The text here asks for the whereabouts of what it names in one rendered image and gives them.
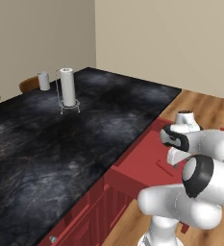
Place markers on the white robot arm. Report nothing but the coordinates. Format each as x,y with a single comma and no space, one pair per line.
209,185

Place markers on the white paper towel roll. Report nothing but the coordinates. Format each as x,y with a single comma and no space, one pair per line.
67,86

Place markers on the red cabinet door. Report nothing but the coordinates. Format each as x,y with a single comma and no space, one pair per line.
84,221
116,205

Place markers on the red open drawer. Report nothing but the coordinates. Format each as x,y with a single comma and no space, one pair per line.
142,157

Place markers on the grey cabinet knob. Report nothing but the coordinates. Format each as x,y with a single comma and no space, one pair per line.
53,239

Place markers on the glass cup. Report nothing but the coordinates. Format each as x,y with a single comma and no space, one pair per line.
44,81

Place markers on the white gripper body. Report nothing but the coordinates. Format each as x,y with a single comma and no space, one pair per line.
177,157

